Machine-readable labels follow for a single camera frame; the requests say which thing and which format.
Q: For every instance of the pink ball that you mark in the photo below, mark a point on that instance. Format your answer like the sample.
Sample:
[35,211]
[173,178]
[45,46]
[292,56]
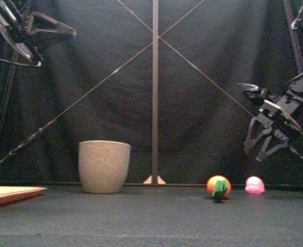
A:
[255,186]

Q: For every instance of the orange ball with green stripe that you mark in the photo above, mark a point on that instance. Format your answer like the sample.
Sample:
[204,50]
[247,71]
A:
[219,187]

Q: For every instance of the pink plate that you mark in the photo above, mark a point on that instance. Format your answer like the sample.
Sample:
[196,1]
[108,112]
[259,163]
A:
[5,194]

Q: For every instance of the black cloth backdrop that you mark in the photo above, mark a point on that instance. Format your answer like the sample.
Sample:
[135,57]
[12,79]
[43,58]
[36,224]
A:
[115,48]

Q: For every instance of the diagonal metal brace rod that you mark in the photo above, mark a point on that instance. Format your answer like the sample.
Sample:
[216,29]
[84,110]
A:
[93,87]
[200,72]

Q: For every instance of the speckled grey ceramic cup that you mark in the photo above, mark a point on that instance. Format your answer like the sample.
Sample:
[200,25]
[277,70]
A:
[104,167]

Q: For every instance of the side metal frame post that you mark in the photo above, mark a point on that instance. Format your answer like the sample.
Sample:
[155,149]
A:
[295,41]

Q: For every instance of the post base bracket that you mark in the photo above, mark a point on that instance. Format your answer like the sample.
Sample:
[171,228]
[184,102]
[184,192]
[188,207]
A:
[155,181]

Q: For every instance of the vertical metal frame post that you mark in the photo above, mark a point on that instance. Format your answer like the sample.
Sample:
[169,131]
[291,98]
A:
[155,96]

